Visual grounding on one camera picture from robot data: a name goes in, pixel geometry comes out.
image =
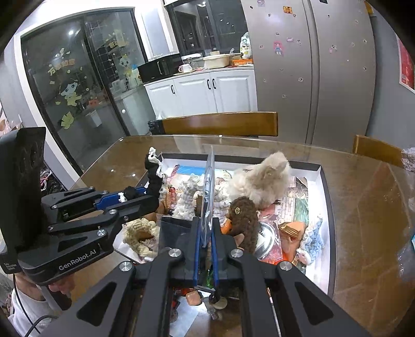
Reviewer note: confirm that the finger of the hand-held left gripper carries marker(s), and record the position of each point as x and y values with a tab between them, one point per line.
110	198
136	205

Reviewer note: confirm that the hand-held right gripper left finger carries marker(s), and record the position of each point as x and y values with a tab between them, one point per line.
195	252

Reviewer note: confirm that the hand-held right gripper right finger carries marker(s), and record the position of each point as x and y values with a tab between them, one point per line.
215	256

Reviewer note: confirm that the black crochet item white trim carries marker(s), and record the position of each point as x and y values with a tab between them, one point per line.
155	181

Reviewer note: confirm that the clear bag with cartoon print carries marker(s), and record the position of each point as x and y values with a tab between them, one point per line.
207	194

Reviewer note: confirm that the black cardboard box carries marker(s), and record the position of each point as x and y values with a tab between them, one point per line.
325	233

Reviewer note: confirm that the person's left forearm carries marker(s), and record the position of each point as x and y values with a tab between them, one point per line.
29	311

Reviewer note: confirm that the person's left hand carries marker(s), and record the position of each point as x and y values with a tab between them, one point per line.
61	286

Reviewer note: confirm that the cream crochet doll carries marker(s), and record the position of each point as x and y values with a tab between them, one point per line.
141	238

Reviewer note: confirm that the peach egg-shaped toy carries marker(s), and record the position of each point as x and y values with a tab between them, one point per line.
194	297

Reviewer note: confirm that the brown plush monkey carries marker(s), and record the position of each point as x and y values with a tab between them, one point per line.
243	220

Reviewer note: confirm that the white crochet doll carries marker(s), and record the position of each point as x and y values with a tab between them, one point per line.
184	197

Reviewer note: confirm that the silver foil bag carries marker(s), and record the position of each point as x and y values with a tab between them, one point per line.
267	239

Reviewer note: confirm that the orange snack packet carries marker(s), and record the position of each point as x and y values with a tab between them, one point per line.
291	235

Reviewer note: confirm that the thin pen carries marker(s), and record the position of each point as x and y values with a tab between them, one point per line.
273	311

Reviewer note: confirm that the black crate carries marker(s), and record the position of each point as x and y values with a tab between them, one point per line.
155	127

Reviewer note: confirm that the white trash bin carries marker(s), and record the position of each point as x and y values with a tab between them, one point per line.
93	118

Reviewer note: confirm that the beige plush toy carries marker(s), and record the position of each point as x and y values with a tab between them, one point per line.
259	181

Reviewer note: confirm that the brick pattern packet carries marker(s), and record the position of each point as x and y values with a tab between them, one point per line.
288	207

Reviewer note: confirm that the blue white crochet item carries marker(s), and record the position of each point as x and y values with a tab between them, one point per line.
311	241

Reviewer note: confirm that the wooden chair back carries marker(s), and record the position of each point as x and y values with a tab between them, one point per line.
220	124

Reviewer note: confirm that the wooden chair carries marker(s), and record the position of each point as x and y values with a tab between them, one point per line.
220	124
376	150

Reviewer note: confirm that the glass sliding door with stickers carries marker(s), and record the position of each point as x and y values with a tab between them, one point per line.
84	81

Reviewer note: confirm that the white kitchen cabinets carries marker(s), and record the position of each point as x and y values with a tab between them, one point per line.
201	94

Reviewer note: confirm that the black microwave oven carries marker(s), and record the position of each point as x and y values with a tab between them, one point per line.
159	68

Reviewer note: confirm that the white mug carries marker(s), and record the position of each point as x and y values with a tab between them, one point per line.
184	68

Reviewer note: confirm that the cream basin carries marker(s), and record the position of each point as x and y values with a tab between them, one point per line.
216	61

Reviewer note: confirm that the orange box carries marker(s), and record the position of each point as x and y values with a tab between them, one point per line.
242	61

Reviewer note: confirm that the white cartoon printed bag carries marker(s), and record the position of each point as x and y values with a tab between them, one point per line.
246	45

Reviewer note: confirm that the grey refrigerator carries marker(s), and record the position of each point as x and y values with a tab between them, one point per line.
308	71

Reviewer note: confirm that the cartoon girl fridge sticker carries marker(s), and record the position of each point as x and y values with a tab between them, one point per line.
278	48

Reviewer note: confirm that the clear plastic bag red contents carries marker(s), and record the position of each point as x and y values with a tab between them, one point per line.
409	157

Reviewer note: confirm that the red wall poster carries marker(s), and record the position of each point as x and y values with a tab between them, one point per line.
407	61

